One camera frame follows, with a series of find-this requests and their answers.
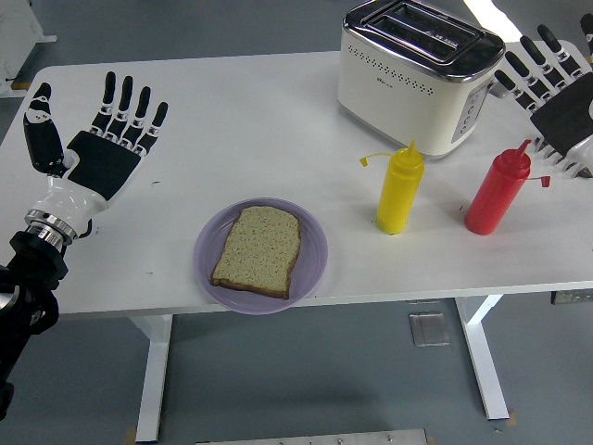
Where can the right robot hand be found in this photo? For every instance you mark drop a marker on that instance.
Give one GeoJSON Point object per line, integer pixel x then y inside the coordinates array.
{"type": "Point", "coordinates": [567, 116]}

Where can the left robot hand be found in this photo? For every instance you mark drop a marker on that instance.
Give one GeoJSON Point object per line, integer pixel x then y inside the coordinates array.
{"type": "Point", "coordinates": [99, 167]}

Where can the yellow squeeze bottle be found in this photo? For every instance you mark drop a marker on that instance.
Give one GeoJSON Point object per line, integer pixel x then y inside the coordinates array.
{"type": "Point", "coordinates": [398, 194]}

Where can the red squeeze bottle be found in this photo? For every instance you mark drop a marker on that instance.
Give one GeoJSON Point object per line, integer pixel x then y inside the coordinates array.
{"type": "Point", "coordinates": [495, 194]}

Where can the white table leg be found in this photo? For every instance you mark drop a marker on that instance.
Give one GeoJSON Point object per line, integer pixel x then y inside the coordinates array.
{"type": "Point", "coordinates": [155, 371]}
{"type": "Point", "coordinates": [484, 357]}

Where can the white cabinet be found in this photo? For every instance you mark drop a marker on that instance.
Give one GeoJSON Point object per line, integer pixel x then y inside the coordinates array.
{"type": "Point", "coordinates": [18, 28]}

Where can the brown bread slice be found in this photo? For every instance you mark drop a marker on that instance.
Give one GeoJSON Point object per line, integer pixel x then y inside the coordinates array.
{"type": "Point", "coordinates": [259, 252]}

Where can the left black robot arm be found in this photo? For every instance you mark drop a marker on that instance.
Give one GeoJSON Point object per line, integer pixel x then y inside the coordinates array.
{"type": "Point", "coordinates": [28, 296]}

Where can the metal toast rack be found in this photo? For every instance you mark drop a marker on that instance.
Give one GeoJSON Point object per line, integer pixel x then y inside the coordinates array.
{"type": "Point", "coordinates": [553, 155]}

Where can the metal floor socket cover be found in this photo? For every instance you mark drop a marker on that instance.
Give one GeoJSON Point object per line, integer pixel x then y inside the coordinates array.
{"type": "Point", "coordinates": [429, 330]}

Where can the grey table control panel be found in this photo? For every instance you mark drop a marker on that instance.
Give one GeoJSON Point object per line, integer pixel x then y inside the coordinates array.
{"type": "Point", "coordinates": [572, 297]}

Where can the purple plate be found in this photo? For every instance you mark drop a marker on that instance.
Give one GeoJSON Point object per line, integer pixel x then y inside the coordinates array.
{"type": "Point", "coordinates": [310, 250]}

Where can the cream and chrome toaster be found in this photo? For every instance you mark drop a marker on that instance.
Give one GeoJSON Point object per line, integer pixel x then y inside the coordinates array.
{"type": "Point", "coordinates": [398, 102]}

